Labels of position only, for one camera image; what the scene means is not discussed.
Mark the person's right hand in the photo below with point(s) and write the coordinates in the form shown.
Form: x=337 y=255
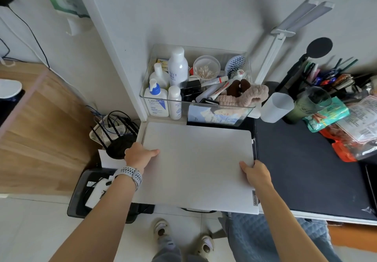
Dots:
x=257 y=175

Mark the person's left hand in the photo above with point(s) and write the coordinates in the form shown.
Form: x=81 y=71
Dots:
x=138 y=156

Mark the silver laptop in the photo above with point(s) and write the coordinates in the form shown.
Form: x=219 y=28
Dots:
x=200 y=159

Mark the person's left forearm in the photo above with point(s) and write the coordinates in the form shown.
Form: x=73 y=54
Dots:
x=100 y=220

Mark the person's right forearm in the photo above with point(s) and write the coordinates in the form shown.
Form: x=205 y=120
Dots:
x=288 y=226

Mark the plain black desk pad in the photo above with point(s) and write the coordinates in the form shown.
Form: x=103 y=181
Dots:
x=309 y=167

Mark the white mouse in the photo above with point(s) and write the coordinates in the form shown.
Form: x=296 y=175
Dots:
x=8 y=88

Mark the white shelf desk unit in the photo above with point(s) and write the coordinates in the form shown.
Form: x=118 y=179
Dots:
x=206 y=14

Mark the white folding desk lamp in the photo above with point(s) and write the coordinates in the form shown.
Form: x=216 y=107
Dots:
x=297 y=17

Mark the white perforated wristwatch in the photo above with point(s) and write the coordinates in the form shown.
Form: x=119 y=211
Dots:
x=131 y=175

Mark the black router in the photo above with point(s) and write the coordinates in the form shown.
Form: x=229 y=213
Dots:
x=119 y=148

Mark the clear storage bin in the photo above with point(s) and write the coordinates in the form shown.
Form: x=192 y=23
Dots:
x=147 y=106

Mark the white paper on printer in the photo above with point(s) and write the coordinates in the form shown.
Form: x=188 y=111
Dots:
x=97 y=192

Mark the white pump bottle blue cap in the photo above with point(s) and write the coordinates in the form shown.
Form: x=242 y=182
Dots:
x=156 y=103

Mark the small white bottle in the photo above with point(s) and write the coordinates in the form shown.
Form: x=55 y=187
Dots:
x=174 y=103

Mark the black printer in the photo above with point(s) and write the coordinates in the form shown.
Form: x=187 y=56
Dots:
x=79 y=194

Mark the frosted plastic cup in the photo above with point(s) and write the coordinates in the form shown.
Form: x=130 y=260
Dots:
x=277 y=107

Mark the beige slipper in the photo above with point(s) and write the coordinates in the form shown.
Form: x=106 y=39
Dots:
x=161 y=229
x=205 y=247

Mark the blue white card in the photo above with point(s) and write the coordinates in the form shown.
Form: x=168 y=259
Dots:
x=206 y=116

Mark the pink fluffy headband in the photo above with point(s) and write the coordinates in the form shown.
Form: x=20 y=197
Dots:
x=244 y=97

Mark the white round-cap bottle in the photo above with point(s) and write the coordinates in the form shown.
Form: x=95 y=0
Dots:
x=159 y=75

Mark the black square box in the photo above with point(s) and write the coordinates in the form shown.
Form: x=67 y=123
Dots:
x=191 y=89

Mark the dark green cup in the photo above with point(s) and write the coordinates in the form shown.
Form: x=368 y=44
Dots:
x=306 y=103

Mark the orange packet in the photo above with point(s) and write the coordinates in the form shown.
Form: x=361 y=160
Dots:
x=343 y=151

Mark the brown plush scrunchie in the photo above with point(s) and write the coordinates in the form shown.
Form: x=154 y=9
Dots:
x=235 y=87

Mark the green snack packet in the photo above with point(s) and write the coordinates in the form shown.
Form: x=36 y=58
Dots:
x=327 y=114

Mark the white tube red print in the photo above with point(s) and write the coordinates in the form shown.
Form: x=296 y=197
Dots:
x=218 y=91

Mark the tall white bottle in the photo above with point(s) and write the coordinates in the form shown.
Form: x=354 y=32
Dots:
x=177 y=67

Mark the light grey trousers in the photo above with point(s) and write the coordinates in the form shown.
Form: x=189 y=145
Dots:
x=168 y=251

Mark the clear cotton swab jar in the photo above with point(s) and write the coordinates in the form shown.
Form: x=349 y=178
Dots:
x=206 y=69

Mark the blue white hair brush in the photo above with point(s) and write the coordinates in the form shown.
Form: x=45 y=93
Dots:
x=235 y=64

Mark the orange brown furniture panel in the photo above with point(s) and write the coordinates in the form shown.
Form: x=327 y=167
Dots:
x=353 y=236

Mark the black tablet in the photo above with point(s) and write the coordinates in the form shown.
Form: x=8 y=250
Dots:
x=371 y=185

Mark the clear labelled snack bag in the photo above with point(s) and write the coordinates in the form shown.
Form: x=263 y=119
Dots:
x=362 y=120

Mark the black round-head stand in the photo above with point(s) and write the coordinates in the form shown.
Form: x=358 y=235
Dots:
x=319 y=47

